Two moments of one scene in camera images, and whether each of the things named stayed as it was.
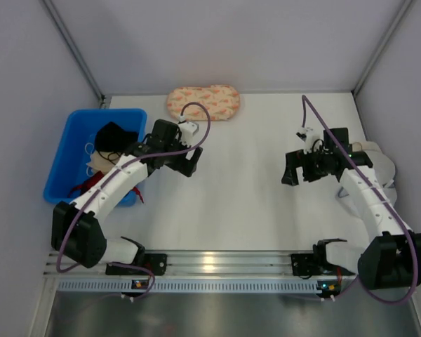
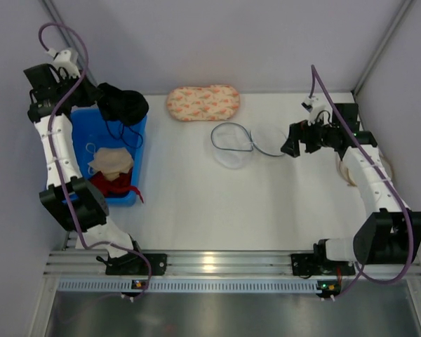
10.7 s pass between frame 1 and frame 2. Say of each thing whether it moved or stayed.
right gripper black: moved
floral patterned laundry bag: stayed
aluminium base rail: stayed
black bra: moved
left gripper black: moved
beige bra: stayed
